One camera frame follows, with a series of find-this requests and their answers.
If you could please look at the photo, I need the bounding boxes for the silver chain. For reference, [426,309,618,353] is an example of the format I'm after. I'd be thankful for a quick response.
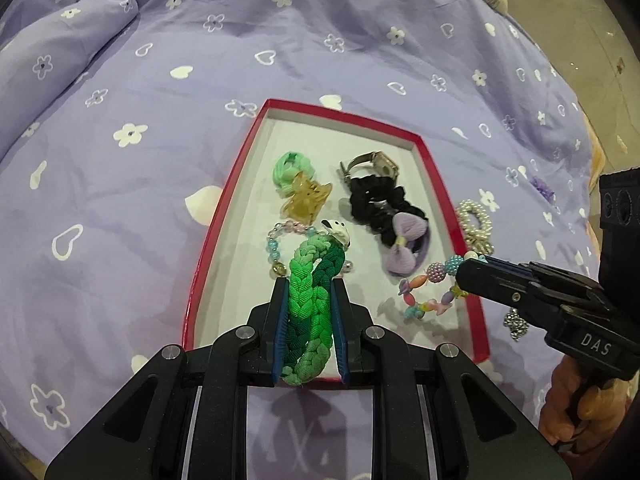
[502,308,532,342]

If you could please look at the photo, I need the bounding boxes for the colourful candy bead bracelet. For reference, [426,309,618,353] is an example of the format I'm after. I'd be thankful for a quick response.
[397,251,490,322]

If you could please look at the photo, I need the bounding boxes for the purple bow hair tie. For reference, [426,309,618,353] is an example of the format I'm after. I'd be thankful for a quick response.
[380,211,433,279]

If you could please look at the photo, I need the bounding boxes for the black scrunchie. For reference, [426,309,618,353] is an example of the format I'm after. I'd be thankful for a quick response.
[348,174,426,247]

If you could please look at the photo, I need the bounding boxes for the green braided bracelet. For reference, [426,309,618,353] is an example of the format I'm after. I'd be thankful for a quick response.
[280,218,353,387]

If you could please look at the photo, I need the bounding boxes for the blue glass bead bracelet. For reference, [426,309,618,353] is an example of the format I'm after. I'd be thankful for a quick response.
[264,219,354,279]

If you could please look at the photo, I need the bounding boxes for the amber bear hair claw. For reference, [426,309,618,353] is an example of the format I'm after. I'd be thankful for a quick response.
[281,172,333,224]

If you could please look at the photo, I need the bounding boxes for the green bow hair tie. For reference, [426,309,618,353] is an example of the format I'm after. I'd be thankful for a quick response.
[271,150,317,198]

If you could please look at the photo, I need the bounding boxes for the right hand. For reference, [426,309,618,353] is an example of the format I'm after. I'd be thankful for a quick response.
[538,356,630,453]

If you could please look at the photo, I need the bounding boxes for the purple flower hair clip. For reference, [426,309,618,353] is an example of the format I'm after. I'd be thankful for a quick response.
[529,176,555,204]

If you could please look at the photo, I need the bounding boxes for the orange towel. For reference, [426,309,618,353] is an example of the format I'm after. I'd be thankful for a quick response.
[582,112,606,247]

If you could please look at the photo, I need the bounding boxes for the red shallow box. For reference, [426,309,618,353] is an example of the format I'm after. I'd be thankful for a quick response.
[182,99,489,387]

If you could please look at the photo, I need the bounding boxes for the purple floral duvet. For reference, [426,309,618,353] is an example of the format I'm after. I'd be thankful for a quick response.
[1,0,598,463]

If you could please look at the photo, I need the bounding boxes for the pearl bracelet with gold charm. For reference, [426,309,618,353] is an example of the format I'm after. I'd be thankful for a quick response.
[455,199,496,256]

